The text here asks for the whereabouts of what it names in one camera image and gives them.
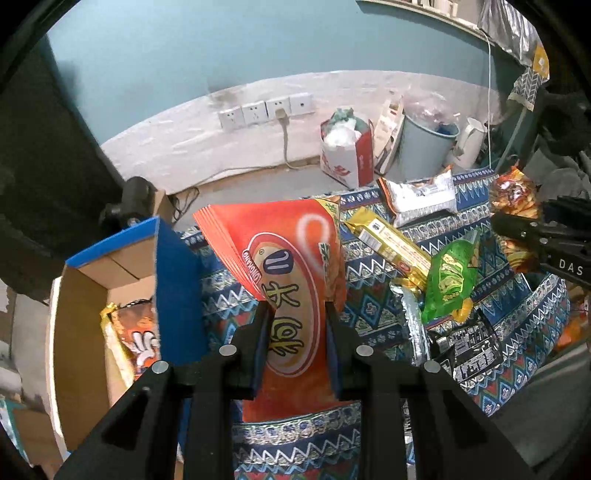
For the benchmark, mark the dark clothes pile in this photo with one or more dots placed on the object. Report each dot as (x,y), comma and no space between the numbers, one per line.
(563,138)

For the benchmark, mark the red-orange crinkled snack bag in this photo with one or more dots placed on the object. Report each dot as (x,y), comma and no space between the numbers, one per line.
(512,194)

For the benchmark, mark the silver foil sheet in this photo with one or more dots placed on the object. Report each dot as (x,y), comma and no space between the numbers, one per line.
(508,27)

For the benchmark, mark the cardboard box with blue flap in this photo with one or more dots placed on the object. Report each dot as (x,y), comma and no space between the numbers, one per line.
(83,323)

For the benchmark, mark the white snack packet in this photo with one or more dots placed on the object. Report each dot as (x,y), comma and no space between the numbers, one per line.
(422,196)

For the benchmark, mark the green chip bag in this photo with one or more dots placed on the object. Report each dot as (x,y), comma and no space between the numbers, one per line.
(450,277)

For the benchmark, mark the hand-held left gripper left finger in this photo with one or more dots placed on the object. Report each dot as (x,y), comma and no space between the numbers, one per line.
(259,350)

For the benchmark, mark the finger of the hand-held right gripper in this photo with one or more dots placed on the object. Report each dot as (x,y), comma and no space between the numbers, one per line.
(568,210)
(521,233)

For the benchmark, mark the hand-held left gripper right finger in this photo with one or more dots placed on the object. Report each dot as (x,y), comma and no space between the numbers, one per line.
(333,355)

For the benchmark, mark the white wall socket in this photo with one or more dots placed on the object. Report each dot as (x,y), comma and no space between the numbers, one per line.
(231,118)
(255,113)
(278,105)
(302,103)

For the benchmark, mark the black round clamp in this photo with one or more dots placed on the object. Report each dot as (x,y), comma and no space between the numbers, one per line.
(134,198)

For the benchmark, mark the folded cardboard pieces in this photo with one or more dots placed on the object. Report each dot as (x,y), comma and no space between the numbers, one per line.
(387,134)

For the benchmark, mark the yellow biscuit packet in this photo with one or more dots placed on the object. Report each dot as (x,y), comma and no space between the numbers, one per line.
(388,240)

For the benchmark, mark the red and white paper bag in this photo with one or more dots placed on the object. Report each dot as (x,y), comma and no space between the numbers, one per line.
(346,157)

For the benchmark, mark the light blue trash bin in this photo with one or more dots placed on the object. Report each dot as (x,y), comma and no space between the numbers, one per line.
(422,152)

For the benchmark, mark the large orange snack bag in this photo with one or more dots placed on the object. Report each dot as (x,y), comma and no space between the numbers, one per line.
(286,258)

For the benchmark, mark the black and silver snack packet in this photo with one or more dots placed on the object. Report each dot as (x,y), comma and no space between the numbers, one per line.
(471,350)

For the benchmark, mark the white electric kettle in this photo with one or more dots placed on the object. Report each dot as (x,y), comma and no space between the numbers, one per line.
(470,143)

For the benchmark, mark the orange glove-print snack bag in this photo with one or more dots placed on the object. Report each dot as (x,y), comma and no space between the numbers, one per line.
(138,332)

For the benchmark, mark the patterned blue blanket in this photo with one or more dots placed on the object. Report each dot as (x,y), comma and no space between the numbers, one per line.
(369,295)

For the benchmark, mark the grey patterned cloth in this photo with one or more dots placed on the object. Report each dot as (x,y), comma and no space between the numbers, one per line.
(528,87)

